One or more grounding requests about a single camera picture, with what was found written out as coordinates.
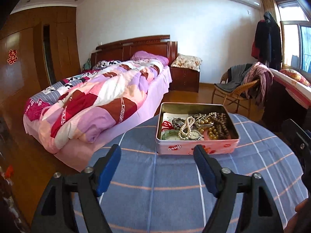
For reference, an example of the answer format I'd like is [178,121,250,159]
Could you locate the hanging dark coats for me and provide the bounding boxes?
[252,12,283,70]

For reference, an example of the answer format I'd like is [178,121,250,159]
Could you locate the gold bead necklace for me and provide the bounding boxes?
[197,118,220,141]

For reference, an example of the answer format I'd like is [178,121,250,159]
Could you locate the red double happiness sticker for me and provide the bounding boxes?
[6,50,18,65]

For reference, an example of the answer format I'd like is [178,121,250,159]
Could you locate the purple pillow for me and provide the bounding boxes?
[130,50,169,66]

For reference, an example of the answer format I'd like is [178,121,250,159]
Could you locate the dark wooden nightstand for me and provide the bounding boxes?
[169,67,200,93]

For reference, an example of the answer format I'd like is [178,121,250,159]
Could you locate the paper leaflet in tin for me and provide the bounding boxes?
[160,112,189,135]

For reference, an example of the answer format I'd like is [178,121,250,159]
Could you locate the dark bead bracelet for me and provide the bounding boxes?
[171,117,187,130]

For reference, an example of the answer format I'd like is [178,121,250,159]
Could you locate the floral cushion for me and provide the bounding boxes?
[171,54,202,72]

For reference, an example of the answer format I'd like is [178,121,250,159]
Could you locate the striped bedding by window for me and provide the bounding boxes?
[270,69,311,109]

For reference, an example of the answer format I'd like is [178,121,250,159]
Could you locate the wicker chair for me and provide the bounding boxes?
[211,70,259,117]

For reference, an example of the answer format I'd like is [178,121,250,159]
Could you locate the silver wrist watch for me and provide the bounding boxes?
[189,129,202,140]

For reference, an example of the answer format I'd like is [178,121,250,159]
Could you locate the brown wooden bead bracelet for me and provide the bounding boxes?
[210,112,231,139]

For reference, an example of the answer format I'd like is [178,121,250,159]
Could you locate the window with frame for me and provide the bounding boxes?
[277,0,310,76]

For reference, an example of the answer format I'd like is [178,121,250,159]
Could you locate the patchwork pink quilt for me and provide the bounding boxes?
[23,59,169,154]

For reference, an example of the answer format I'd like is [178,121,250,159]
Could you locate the pink plastic bangle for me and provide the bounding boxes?
[203,129,211,140]

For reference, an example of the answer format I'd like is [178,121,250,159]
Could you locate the wooden bed with headboard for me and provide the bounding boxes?
[23,35,178,171]

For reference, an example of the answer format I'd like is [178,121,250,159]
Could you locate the clothes draped on chair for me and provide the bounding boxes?
[215,62,273,105]

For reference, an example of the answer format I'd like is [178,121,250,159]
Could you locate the red string cord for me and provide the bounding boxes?
[161,120,175,132]

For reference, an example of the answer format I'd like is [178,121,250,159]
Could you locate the wooden wardrobe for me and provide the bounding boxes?
[1,6,81,102]

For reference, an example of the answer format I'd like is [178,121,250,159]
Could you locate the white pearl necklace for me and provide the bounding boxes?
[177,115,196,141]

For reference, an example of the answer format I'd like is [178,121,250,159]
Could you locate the person's hand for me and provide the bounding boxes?
[284,198,308,233]

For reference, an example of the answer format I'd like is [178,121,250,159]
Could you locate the green jade bangle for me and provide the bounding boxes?
[161,129,181,141]

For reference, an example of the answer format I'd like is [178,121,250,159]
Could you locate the pink metal tin box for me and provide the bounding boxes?
[155,102,240,156]

